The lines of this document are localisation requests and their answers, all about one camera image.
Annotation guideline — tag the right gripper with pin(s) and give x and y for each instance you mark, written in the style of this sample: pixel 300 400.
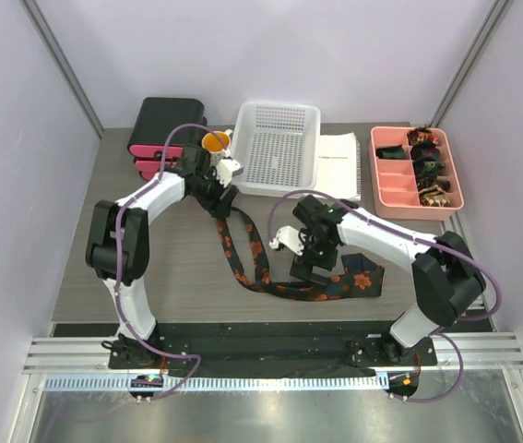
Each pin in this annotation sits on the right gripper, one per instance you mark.
pixel 303 265

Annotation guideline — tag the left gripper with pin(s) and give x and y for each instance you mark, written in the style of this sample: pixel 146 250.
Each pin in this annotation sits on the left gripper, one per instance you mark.
pixel 219 208

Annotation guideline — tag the black orange floral tie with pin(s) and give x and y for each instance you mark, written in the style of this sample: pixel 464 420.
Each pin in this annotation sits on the black orange floral tie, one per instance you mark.
pixel 361 277

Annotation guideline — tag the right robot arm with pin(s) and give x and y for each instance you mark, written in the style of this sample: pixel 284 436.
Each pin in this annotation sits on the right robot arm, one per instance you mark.
pixel 444 278

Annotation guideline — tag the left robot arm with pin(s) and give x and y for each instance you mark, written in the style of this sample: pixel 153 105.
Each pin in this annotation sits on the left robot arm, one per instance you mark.
pixel 118 247

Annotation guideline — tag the floral mug yellow inside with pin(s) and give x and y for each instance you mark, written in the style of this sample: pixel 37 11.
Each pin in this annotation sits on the floral mug yellow inside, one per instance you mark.
pixel 218 145

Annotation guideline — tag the black pink drawer box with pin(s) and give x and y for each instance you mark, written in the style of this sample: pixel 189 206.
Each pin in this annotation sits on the black pink drawer box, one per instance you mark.
pixel 156 119

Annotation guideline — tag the white perforated plastic basket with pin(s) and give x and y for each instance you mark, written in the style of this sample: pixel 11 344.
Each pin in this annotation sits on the white perforated plastic basket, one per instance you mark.
pixel 276 143

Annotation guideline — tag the white paper booklet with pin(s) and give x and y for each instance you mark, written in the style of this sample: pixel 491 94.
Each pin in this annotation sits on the white paper booklet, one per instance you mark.
pixel 338 166

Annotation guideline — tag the pink compartment organizer tray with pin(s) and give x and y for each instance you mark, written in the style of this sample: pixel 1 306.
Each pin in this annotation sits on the pink compartment organizer tray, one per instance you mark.
pixel 414 176

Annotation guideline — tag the green dark rolled tie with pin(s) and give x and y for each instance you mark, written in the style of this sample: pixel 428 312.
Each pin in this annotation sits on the green dark rolled tie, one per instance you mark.
pixel 430 169

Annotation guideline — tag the blue red rolled tie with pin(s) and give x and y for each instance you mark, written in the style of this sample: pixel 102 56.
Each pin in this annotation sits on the blue red rolled tie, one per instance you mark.
pixel 425 152

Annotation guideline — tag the red patterned rolled tie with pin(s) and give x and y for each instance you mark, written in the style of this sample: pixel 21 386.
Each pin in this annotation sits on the red patterned rolled tie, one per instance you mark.
pixel 422 135

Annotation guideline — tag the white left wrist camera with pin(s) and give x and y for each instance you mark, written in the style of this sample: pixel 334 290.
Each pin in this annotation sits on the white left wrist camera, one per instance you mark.
pixel 226 170

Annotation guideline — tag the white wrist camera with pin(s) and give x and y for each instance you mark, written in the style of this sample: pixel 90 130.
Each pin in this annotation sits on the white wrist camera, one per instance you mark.
pixel 226 170
pixel 290 238

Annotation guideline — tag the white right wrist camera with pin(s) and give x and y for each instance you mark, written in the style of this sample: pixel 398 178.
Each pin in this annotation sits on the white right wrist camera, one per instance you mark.
pixel 290 238

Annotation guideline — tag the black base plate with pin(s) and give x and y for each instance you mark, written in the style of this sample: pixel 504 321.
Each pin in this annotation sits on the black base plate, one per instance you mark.
pixel 271 349

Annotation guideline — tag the slotted cable duct rail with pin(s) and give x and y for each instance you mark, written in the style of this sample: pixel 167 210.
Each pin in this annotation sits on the slotted cable duct rail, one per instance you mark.
pixel 144 383

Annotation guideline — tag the left aluminium frame post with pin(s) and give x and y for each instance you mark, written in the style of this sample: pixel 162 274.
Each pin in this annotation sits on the left aluminium frame post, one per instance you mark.
pixel 57 53

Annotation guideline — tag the aluminium corner frame post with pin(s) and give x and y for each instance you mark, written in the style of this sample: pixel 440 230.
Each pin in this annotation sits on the aluminium corner frame post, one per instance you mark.
pixel 481 39

